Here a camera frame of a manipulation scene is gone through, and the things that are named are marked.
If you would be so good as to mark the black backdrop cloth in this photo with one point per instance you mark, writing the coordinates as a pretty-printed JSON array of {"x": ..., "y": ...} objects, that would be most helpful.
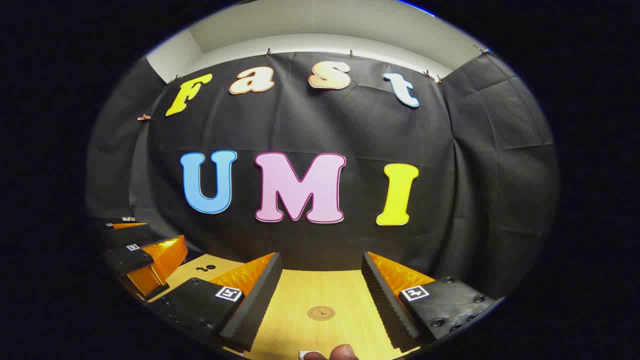
[{"x": 310, "y": 125}]

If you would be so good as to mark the copper metal clip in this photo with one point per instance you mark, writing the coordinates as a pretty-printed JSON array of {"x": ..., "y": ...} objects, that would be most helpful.
[{"x": 144, "y": 117}]

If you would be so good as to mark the wooden desktop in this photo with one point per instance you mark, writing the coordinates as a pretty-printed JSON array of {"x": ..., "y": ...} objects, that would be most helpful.
[{"x": 320, "y": 290}]

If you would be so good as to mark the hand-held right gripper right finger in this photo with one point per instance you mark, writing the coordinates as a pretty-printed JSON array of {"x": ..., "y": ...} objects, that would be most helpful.
[{"x": 385, "y": 305}]

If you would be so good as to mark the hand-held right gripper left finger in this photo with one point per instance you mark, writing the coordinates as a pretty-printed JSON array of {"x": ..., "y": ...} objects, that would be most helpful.
[{"x": 255, "y": 305}]

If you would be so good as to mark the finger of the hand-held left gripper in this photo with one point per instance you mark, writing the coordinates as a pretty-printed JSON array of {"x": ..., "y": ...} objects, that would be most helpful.
[
  {"x": 127, "y": 235},
  {"x": 132, "y": 260}
]

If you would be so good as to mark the round brown coaster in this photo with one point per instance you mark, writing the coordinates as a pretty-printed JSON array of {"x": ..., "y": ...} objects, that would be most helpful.
[{"x": 321, "y": 313}]

